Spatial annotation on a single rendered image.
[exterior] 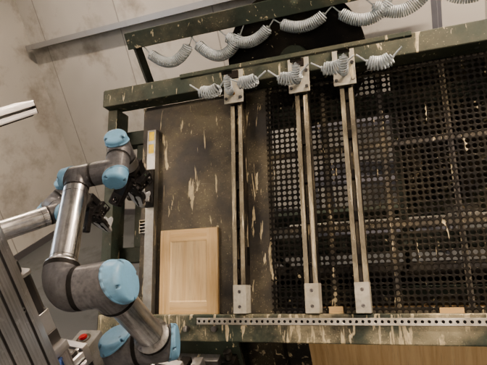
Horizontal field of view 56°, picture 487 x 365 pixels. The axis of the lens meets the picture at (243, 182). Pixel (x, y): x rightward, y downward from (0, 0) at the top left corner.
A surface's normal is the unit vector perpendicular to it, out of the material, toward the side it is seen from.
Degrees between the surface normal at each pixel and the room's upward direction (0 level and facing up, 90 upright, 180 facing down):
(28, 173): 90
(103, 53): 90
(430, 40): 55
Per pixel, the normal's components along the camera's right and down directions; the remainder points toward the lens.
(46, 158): 0.88, -0.03
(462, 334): -0.33, -0.21
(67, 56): -0.42, 0.39
